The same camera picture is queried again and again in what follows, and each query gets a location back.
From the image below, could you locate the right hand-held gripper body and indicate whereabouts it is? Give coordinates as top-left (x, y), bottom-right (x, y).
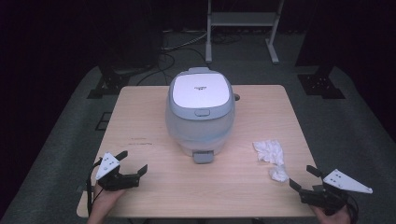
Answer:
top-left (298, 168), bottom-right (374, 217)

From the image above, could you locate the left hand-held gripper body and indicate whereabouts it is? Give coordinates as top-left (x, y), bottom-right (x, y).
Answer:
top-left (94, 151), bottom-right (141, 192)

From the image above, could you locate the small white tissue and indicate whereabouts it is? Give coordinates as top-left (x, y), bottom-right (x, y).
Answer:
top-left (268, 164), bottom-right (290, 183)

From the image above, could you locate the white plastic bag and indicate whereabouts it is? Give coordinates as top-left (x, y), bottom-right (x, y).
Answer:
top-left (252, 139), bottom-right (286, 166)

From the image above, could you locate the white grey pedal trash can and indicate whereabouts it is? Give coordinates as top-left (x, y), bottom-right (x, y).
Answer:
top-left (164, 66), bottom-right (236, 165)

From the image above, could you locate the person's left hand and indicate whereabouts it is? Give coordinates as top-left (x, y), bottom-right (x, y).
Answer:
top-left (91, 183), bottom-right (126, 213)

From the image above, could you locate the person's right hand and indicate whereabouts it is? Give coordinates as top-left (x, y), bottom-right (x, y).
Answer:
top-left (310, 204), bottom-right (353, 224)

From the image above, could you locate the black floor socket box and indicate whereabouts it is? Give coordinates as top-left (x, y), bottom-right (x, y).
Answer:
top-left (94, 111), bottom-right (114, 132)

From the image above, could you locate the black stand base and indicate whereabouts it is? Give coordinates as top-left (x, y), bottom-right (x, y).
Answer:
top-left (296, 73), bottom-right (347, 100)
top-left (86, 65), bottom-right (133, 100)

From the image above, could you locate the white metal stand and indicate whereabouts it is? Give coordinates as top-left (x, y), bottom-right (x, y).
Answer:
top-left (205, 0), bottom-right (286, 65)

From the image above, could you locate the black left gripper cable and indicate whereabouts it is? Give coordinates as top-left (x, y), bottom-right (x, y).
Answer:
top-left (86, 157), bottom-right (105, 217)

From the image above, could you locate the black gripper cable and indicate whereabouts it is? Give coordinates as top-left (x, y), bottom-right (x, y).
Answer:
top-left (86, 157), bottom-right (105, 217)
top-left (345, 191), bottom-right (360, 224)

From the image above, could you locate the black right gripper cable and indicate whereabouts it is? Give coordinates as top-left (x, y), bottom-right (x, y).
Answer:
top-left (345, 191), bottom-right (360, 224)

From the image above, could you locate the black floor cable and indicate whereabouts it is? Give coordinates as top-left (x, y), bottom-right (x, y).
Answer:
top-left (135, 48), bottom-right (207, 87)

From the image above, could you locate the grey floor cable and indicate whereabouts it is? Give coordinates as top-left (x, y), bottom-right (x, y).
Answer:
top-left (161, 29), bottom-right (209, 52)

